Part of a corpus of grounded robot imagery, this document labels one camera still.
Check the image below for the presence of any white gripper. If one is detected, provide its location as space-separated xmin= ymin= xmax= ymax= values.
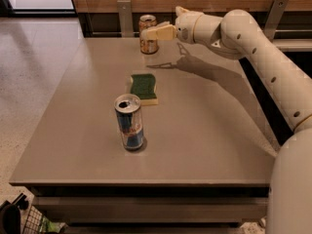
xmin=141 ymin=6 xmax=203 ymax=44

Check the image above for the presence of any orange soda can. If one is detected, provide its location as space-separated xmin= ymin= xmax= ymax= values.
xmin=138 ymin=15 xmax=159 ymax=55

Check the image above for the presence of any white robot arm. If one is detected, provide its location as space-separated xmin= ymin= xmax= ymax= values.
xmin=140 ymin=6 xmax=312 ymax=234

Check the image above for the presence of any blue silver energy drink can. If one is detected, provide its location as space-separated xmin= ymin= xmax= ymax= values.
xmin=114 ymin=94 xmax=143 ymax=151

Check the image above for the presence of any green yellow sponge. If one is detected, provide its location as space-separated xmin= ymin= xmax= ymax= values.
xmin=130 ymin=73 xmax=158 ymax=105

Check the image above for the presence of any grey table drawer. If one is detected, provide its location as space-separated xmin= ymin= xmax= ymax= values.
xmin=33 ymin=197 xmax=268 ymax=224

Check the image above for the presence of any black object bottom left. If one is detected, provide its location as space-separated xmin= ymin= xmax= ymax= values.
xmin=0 ymin=193 xmax=29 ymax=234

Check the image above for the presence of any left metal bracket post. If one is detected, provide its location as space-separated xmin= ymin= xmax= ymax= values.
xmin=117 ymin=0 xmax=134 ymax=38

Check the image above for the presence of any metal bracket post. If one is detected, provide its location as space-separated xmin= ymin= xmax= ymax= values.
xmin=263 ymin=0 xmax=289 ymax=41
xmin=117 ymin=0 xmax=134 ymax=38

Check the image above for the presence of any right metal bracket post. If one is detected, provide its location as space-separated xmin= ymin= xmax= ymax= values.
xmin=263 ymin=0 xmax=289 ymax=41

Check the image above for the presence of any wire basket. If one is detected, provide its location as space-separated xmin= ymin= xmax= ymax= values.
xmin=21 ymin=207 xmax=63 ymax=234

